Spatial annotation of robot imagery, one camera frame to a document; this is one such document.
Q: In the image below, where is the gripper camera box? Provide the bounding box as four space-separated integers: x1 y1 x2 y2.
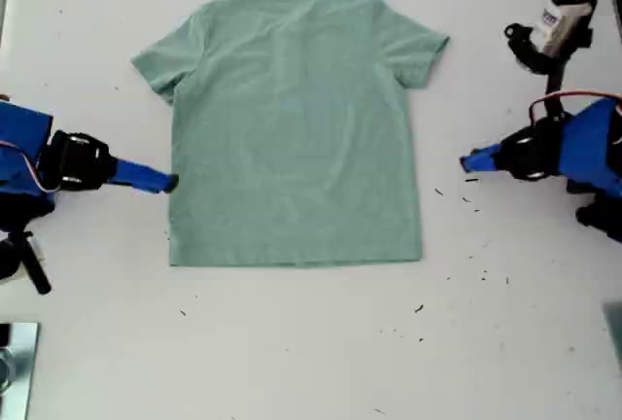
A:
532 0 600 59
0 237 46 286

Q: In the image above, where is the red white servo wire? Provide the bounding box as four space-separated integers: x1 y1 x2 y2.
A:
528 90 622 124
0 140 62 195

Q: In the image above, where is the camera black stalk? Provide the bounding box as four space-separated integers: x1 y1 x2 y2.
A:
503 22 595 123
9 229 53 296

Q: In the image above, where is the green t-shirt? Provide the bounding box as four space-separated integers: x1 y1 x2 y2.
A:
129 0 451 268

